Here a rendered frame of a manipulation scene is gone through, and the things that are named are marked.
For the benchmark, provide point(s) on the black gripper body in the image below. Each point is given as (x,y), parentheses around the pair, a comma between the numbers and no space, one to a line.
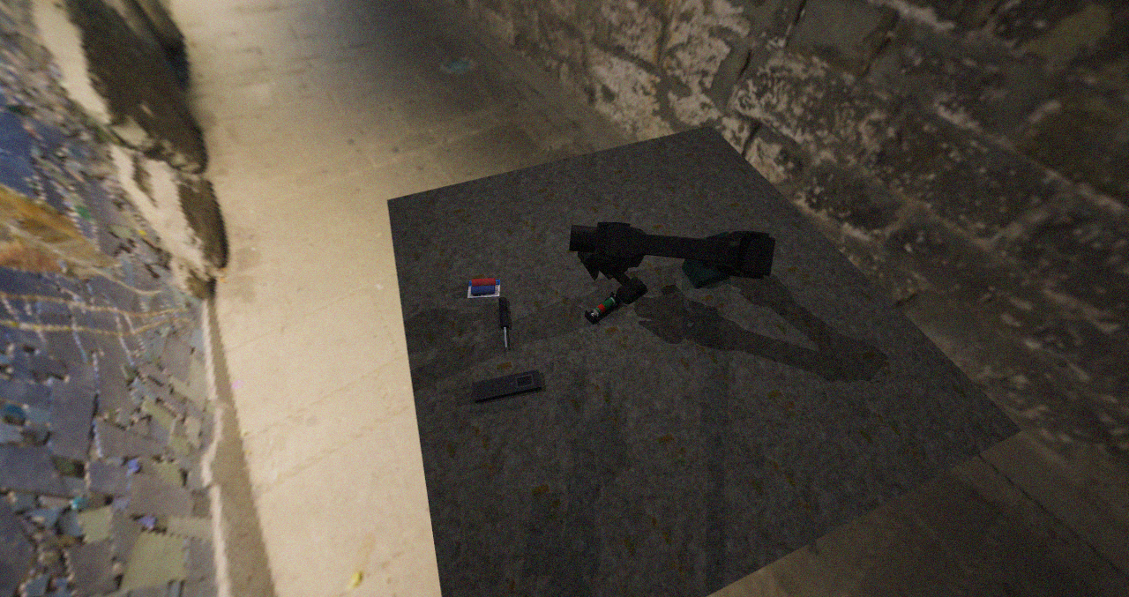
(631,289)

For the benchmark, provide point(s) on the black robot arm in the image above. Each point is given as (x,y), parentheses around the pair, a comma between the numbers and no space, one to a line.
(750,256)

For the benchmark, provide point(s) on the green battery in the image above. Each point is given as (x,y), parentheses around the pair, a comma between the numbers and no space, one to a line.
(605,305)

